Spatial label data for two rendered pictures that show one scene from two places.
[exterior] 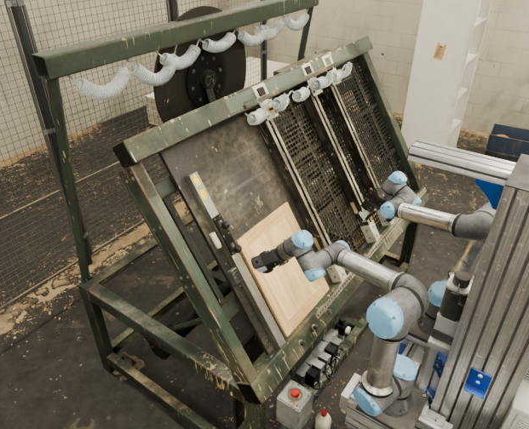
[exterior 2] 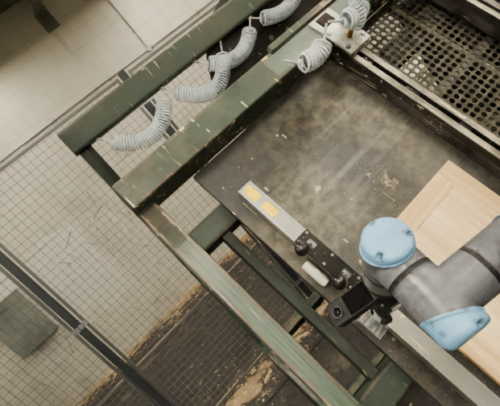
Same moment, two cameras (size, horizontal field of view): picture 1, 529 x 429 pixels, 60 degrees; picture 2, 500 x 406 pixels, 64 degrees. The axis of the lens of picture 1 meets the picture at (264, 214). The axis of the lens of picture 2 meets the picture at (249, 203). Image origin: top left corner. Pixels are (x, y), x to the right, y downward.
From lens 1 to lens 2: 1.22 m
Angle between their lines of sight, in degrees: 39
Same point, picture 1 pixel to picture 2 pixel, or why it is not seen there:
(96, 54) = (116, 101)
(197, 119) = (221, 109)
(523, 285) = not seen: outside the picture
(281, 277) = not seen: hidden behind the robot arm
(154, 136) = (157, 161)
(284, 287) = not seen: outside the picture
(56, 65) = (74, 134)
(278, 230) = (444, 214)
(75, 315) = not seen: hidden behind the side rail
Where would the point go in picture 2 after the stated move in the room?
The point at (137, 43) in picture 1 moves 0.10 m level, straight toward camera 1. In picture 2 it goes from (163, 64) to (154, 68)
